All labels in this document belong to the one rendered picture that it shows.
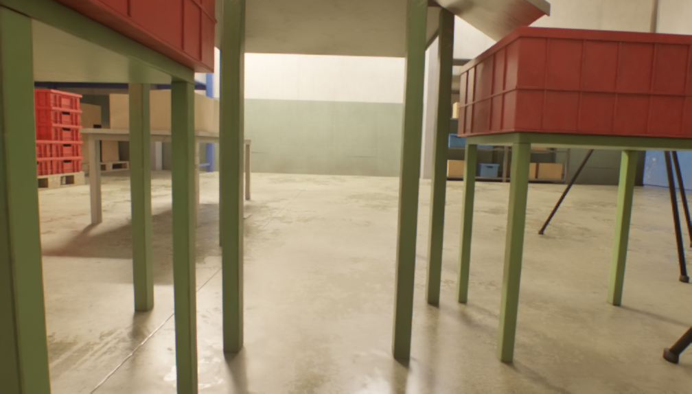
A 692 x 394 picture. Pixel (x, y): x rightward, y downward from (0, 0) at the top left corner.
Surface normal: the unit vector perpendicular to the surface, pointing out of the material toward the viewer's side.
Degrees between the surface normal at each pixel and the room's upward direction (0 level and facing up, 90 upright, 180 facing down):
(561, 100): 90
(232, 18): 90
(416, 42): 90
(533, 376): 0
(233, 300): 90
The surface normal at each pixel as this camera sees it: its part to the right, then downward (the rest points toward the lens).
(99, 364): 0.03, -1.00
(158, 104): 0.00, 0.09
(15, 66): 1.00, 0.04
